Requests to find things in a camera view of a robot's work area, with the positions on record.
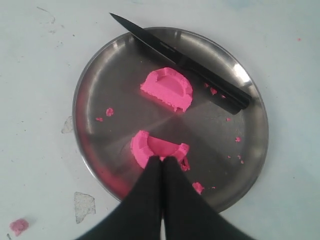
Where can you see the cut pink dough piece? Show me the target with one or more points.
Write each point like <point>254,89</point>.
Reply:
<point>170,87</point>

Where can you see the pink crumb front small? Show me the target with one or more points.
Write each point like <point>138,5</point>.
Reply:
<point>198,187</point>

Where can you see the pink dough lump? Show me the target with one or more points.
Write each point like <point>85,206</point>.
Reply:
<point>143,146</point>

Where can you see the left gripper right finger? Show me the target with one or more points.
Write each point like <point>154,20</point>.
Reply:
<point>187,216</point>

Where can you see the small clear tape scrap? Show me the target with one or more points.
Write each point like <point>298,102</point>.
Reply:
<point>67,126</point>

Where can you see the round steel plate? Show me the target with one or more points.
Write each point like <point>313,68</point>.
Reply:
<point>228,146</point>

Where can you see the pink crumb on table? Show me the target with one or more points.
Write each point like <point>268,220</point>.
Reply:
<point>18,226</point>

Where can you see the black knife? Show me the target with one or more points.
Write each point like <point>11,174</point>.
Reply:
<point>236,96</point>

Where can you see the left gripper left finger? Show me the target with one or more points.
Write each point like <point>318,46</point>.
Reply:
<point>139,215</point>

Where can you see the pink crumb cluster right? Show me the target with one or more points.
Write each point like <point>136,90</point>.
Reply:
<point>212,90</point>

